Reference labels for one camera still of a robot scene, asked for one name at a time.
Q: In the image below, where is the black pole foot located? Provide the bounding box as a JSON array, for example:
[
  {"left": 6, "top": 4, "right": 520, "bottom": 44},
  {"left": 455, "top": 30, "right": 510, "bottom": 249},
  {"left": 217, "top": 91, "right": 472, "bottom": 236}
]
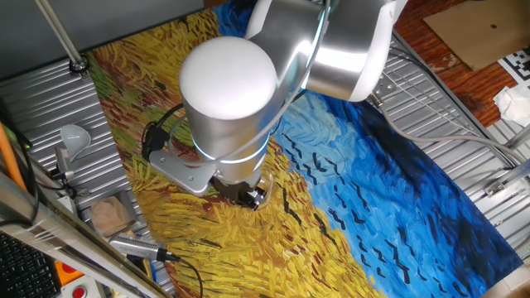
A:
[{"left": 68, "top": 55, "right": 90, "bottom": 76}]

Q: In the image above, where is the light wooden block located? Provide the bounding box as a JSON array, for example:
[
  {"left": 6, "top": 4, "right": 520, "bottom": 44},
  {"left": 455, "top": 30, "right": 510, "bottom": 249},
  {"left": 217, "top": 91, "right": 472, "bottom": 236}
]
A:
[{"left": 89, "top": 195, "right": 133, "bottom": 238}]

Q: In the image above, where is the aluminium frame beam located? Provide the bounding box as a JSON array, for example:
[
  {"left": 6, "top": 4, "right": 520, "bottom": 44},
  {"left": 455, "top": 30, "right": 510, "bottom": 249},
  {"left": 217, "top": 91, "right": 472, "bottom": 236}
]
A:
[{"left": 0, "top": 171, "right": 175, "bottom": 298}]

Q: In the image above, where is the metal stand pole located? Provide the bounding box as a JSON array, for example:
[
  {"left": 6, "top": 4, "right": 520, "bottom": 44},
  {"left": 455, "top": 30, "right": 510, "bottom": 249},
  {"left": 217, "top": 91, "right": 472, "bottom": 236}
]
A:
[{"left": 34, "top": 0, "right": 84, "bottom": 67}]

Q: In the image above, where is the grey red-button box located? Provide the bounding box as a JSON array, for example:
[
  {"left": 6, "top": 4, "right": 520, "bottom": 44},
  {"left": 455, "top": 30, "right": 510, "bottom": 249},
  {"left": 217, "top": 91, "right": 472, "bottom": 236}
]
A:
[{"left": 60, "top": 277, "right": 107, "bottom": 298}]

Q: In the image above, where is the orange red-button box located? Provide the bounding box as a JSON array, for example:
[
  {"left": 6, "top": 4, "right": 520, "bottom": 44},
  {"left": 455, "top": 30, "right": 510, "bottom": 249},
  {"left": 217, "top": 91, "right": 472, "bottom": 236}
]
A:
[{"left": 53, "top": 258, "right": 86, "bottom": 286}]

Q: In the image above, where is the crumpled white tissue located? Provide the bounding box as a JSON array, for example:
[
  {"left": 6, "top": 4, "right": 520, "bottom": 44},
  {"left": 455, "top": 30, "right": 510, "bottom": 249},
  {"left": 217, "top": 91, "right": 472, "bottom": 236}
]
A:
[{"left": 492, "top": 84, "right": 530, "bottom": 128}]

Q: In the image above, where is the painted wheatfield tablecloth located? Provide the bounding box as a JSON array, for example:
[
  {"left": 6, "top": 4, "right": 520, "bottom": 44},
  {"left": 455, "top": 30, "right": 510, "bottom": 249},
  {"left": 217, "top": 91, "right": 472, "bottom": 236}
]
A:
[{"left": 86, "top": 0, "right": 525, "bottom": 298}]

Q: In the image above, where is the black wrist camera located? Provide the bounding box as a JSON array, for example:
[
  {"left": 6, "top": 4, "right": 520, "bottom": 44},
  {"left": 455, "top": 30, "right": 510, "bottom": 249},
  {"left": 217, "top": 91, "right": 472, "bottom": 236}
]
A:
[{"left": 140, "top": 122, "right": 171, "bottom": 163}]

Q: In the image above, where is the black camera cable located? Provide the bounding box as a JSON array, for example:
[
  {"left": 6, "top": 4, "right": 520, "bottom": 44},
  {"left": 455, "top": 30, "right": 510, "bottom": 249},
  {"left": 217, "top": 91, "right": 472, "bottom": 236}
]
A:
[{"left": 165, "top": 250, "right": 205, "bottom": 298}]

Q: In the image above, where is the black looping cable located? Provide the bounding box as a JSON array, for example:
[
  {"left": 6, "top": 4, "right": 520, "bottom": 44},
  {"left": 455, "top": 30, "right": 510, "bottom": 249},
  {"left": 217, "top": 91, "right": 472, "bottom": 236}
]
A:
[{"left": 0, "top": 99, "right": 41, "bottom": 227}]

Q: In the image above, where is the black keyboard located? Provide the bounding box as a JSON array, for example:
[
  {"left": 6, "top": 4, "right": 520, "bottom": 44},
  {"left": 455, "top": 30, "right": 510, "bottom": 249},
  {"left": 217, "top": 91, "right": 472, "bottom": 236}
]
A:
[{"left": 0, "top": 230, "right": 63, "bottom": 298}]

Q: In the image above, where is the brown cardboard sheet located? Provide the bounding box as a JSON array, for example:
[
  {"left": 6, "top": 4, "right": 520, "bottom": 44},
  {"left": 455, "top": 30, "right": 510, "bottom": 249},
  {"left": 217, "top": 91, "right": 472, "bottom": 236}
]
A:
[{"left": 422, "top": 0, "right": 530, "bottom": 72}]

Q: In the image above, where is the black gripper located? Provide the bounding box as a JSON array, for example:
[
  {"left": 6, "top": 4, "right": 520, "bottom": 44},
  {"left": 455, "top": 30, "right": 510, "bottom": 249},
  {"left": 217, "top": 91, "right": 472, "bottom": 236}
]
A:
[{"left": 213, "top": 177, "right": 268, "bottom": 211}]

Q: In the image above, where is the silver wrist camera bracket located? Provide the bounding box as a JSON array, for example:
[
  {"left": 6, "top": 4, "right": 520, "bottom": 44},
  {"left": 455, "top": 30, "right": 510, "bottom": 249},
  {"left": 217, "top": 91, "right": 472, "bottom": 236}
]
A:
[{"left": 147, "top": 148, "right": 217, "bottom": 197}]

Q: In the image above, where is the orange cable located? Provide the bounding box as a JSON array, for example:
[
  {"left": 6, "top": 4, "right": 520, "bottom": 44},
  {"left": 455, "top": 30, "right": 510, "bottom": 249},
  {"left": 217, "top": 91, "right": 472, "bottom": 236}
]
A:
[{"left": 0, "top": 122, "right": 28, "bottom": 192}]

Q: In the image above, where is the small silver mounted camera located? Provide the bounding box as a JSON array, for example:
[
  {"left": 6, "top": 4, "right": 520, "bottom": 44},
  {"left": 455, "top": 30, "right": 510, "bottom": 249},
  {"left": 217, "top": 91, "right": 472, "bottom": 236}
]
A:
[{"left": 52, "top": 147, "right": 78, "bottom": 183}]

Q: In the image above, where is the black white marker sheet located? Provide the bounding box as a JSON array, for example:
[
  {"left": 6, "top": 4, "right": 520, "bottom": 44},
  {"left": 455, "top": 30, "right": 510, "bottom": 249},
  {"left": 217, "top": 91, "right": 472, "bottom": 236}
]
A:
[{"left": 496, "top": 47, "right": 530, "bottom": 83}]

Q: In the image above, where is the silver depth camera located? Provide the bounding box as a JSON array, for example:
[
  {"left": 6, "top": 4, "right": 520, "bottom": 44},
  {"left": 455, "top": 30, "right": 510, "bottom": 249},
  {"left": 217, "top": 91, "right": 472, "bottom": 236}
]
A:
[{"left": 108, "top": 233, "right": 180, "bottom": 263}]

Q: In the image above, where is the metal corner bracket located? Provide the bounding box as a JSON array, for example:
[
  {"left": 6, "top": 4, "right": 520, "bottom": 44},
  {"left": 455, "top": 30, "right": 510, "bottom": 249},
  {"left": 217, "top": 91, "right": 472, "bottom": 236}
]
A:
[{"left": 483, "top": 178, "right": 517, "bottom": 198}]

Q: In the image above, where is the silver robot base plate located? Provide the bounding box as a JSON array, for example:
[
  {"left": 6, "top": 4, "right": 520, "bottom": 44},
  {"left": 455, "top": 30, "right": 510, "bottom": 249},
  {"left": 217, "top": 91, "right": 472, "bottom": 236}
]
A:
[{"left": 370, "top": 76, "right": 398, "bottom": 104}]

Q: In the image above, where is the clear glass beaker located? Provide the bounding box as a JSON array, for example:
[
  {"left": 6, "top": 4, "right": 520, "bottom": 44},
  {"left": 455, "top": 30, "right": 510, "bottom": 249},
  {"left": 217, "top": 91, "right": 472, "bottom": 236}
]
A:
[{"left": 248, "top": 167, "right": 275, "bottom": 210}]

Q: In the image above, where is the aluminium profile bar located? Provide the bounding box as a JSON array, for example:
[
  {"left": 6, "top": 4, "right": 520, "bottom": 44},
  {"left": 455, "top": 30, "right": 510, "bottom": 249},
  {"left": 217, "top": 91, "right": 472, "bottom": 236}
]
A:
[
  {"left": 488, "top": 159, "right": 530, "bottom": 194},
  {"left": 503, "top": 123, "right": 530, "bottom": 151}
]

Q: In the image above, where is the thick grey robot cable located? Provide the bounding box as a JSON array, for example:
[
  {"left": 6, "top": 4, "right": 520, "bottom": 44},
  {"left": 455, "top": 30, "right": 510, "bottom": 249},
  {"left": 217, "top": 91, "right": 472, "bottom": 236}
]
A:
[{"left": 370, "top": 93, "right": 530, "bottom": 166}]

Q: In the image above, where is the grey plastic ladle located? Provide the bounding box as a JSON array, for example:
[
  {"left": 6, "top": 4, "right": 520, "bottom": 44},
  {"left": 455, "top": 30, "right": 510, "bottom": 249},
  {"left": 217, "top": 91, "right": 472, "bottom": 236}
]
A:
[{"left": 59, "top": 123, "right": 93, "bottom": 163}]

